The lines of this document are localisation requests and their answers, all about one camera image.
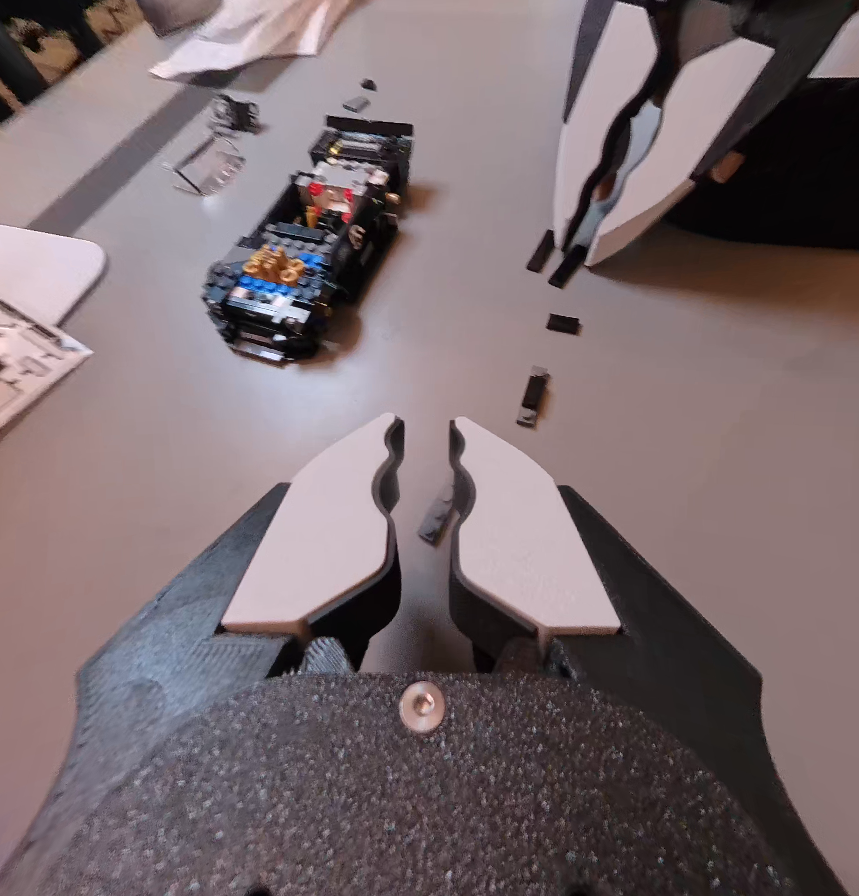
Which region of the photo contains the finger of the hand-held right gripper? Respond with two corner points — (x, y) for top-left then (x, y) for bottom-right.
(584, 35), (776, 267)
(553, 0), (669, 253)

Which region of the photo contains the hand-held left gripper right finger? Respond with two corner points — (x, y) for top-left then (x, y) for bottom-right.
(448, 416), (622, 659)

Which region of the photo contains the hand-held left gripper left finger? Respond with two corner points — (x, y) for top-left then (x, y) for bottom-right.
(220, 413), (402, 659)

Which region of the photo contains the thin grey lego piece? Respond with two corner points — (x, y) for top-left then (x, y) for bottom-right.
(419, 488), (458, 544)

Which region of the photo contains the black lego plate strip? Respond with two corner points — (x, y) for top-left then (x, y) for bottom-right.
(548, 245), (587, 289)
(515, 367), (551, 428)

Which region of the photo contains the lego car model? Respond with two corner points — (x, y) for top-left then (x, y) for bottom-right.
(202, 117), (416, 365)

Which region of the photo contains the lego sticker sheet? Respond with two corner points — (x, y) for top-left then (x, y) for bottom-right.
(0, 292), (94, 446)

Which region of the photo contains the small black lego assembly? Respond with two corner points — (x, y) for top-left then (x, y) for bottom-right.
(209, 93), (262, 137)

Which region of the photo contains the clear lego windshield piece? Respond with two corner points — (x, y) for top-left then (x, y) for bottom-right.
(171, 140), (248, 197)

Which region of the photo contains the crumpled white paper bag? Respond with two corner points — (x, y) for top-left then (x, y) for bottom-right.
(150, 0), (358, 81)

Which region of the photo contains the black office chair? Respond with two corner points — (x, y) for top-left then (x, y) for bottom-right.
(0, 0), (148, 127)

